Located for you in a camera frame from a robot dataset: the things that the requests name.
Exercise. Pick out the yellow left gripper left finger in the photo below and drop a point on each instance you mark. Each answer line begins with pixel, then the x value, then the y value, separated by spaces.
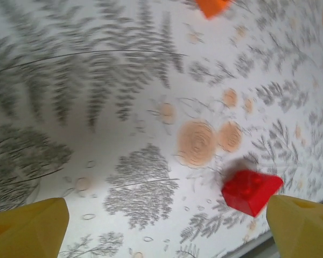
pixel 27 231

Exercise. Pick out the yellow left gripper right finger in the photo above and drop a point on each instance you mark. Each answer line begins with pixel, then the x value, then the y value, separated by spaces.
pixel 307 233

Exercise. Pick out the red lego brick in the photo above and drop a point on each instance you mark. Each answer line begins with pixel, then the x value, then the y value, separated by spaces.
pixel 251 192

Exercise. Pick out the floral patterned table sheet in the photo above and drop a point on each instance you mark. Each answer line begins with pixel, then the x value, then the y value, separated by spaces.
pixel 123 107

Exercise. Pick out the orange lego brick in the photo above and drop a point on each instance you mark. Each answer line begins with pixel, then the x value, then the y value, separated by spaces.
pixel 212 8

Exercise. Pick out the aluminium table edge rail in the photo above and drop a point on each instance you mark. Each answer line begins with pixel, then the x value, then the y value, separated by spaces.
pixel 261 251

